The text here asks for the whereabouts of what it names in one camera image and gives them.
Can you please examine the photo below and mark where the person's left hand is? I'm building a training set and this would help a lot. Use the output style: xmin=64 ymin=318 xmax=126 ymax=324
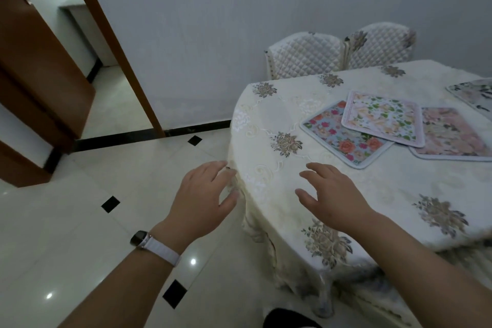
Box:
xmin=149 ymin=160 xmax=240 ymax=254

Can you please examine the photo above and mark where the person's right hand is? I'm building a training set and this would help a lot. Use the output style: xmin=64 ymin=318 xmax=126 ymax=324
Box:
xmin=294 ymin=162 xmax=380 ymax=237

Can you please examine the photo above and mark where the blue floral placemat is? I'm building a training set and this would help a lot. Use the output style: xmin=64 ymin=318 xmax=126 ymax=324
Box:
xmin=299 ymin=99 xmax=396 ymax=170

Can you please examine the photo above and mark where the green leaf orange flower placemat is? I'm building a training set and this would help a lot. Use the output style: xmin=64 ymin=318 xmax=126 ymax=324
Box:
xmin=341 ymin=90 xmax=426 ymax=149

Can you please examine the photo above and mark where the pink floral placemat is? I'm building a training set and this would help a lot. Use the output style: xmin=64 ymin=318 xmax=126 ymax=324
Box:
xmin=408 ymin=107 xmax=492 ymax=163

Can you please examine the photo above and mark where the white Beautiful floral placemat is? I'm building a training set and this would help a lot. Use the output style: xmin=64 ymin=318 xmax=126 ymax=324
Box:
xmin=445 ymin=77 xmax=492 ymax=121

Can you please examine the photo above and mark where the person's right forearm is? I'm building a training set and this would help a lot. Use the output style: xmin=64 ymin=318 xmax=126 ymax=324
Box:
xmin=355 ymin=210 xmax=492 ymax=328

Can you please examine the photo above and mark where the person's left forearm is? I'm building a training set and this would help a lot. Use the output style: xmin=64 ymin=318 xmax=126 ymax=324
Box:
xmin=57 ymin=249 xmax=179 ymax=328

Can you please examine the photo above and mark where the table with cream tablecloth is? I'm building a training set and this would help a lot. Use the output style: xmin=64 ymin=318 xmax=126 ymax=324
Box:
xmin=227 ymin=59 xmax=492 ymax=328

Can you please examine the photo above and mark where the smartwatch with white band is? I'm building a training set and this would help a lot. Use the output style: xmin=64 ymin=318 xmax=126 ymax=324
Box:
xmin=130 ymin=230 xmax=181 ymax=267

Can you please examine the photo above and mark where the cream quilted chair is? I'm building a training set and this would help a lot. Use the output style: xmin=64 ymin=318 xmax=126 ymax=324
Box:
xmin=264 ymin=31 xmax=345 ymax=81
xmin=343 ymin=22 xmax=418 ymax=71

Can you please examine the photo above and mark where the brown wooden panel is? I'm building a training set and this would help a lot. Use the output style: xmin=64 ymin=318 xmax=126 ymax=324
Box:
xmin=0 ymin=139 xmax=53 ymax=189

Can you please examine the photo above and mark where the brown wooden door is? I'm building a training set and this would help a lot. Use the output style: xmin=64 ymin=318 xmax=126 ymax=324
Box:
xmin=0 ymin=0 xmax=96 ymax=154

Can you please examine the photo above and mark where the brown wooden door frame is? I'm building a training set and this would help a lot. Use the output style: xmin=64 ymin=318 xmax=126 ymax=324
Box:
xmin=58 ymin=0 xmax=167 ymax=138

